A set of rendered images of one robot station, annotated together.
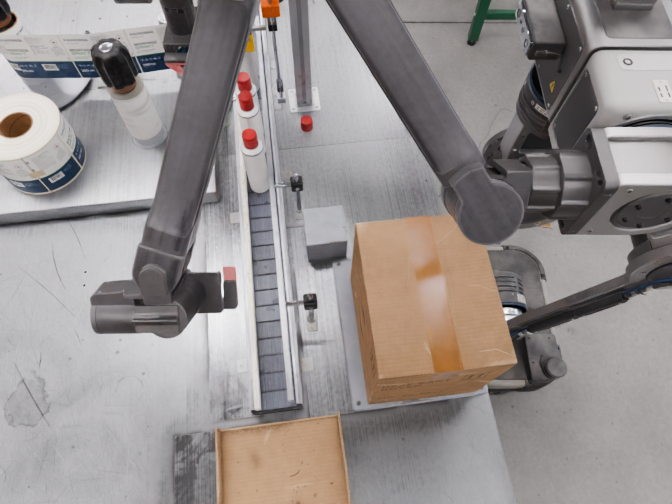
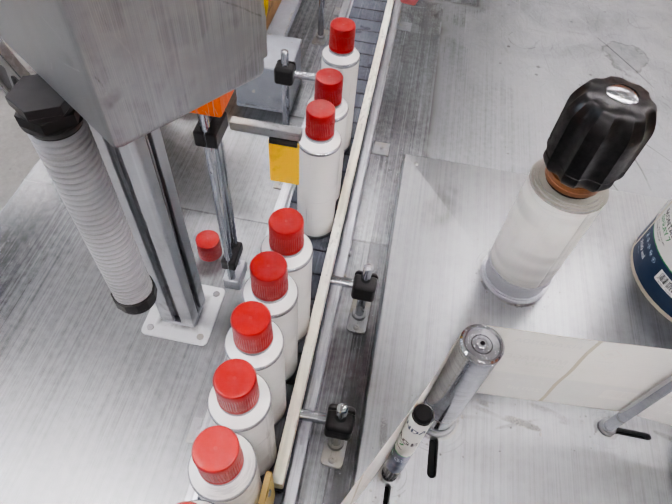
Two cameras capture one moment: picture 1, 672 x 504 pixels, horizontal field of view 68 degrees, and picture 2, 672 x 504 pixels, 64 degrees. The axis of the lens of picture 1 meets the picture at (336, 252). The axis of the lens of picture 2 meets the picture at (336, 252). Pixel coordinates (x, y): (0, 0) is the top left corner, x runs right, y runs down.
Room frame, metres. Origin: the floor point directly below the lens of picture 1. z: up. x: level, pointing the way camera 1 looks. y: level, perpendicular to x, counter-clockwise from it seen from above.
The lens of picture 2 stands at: (1.32, 0.38, 1.47)
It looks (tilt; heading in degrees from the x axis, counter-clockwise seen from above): 54 degrees down; 195
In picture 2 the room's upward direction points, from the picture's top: 6 degrees clockwise
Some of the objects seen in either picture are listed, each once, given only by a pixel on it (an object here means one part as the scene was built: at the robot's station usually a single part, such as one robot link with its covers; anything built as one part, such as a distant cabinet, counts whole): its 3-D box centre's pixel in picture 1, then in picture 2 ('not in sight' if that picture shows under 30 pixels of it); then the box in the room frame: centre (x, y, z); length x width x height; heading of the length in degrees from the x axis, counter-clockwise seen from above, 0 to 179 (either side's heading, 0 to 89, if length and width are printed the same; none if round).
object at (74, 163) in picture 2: not in sight; (100, 219); (1.15, 0.17, 1.18); 0.04 x 0.04 x 0.21
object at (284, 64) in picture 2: (289, 194); (298, 96); (0.66, 0.12, 0.91); 0.07 x 0.03 x 0.16; 99
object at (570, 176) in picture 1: (554, 183); not in sight; (0.35, -0.27, 1.45); 0.09 x 0.08 x 0.12; 2
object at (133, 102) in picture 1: (130, 96); (557, 203); (0.85, 0.51, 1.03); 0.09 x 0.09 x 0.30
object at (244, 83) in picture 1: (249, 106); (317, 173); (0.87, 0.23, 0.98); 0.05 x 0.05 x 0.20
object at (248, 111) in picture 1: (251, 125); (325, 141); (0.81, 0.22, 0.98); 0.05 x 0.05 x 0.20
